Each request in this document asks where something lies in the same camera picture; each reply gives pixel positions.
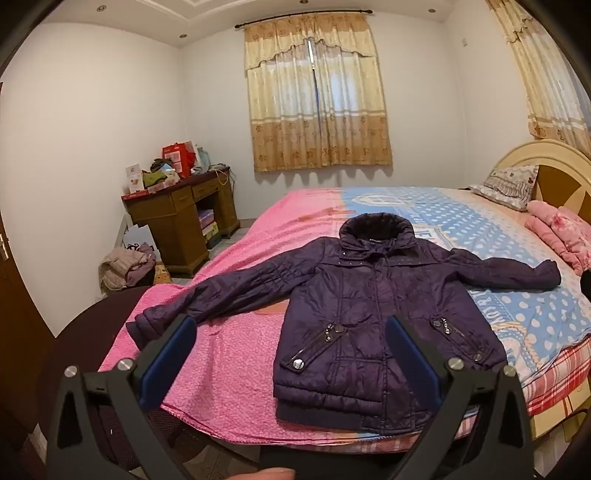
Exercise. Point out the yellow patterned cloth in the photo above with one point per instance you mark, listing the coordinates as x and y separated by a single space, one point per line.
162 274

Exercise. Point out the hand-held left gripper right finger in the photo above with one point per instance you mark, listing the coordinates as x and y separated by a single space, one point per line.
411 360

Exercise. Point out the white printed card box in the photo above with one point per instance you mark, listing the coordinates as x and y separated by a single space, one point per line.
133 177

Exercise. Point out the black curtain rod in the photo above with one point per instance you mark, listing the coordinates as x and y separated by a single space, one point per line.
240 25

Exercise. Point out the green cloth on desk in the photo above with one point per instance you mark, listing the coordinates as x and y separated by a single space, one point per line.
154 177

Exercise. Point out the brown wooden door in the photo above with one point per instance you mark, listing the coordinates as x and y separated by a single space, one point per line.
18 323

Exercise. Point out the pink plaid bedsheet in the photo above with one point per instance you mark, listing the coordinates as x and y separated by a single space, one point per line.
563 369

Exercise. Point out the stacked boxes under desk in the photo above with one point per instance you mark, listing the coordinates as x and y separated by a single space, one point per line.
207 226

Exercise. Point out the white paper bag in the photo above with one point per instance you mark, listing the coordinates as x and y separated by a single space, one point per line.
138 237

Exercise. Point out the folded pink floral quilt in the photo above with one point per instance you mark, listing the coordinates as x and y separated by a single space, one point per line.
558 230

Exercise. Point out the pink textured blanket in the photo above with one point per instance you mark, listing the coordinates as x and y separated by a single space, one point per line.
240 369

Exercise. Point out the cream wooden bed headboard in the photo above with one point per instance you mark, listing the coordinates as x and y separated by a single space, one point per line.
554 152

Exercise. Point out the brown wooden desk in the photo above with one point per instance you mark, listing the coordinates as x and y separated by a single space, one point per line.
180 217

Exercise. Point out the beige patterned window curtain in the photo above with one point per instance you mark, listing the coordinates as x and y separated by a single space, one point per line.
286 115

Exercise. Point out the person's left hand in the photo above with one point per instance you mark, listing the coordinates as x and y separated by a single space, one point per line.
272 474

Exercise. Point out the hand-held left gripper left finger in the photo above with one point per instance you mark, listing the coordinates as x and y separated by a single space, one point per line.
171 364

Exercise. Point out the light blue bag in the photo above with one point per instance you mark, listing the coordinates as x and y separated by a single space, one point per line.
204 159

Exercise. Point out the grey patterned pillow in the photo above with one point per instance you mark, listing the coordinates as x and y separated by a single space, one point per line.
508 184

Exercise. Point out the dark purple padded jacket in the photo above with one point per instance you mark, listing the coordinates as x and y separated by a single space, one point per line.
369 300

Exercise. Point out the beige patterned side curtain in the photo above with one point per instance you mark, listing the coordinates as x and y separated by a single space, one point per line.
549 92

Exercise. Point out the pile of clothes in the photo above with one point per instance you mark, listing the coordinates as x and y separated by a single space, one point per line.
122 267

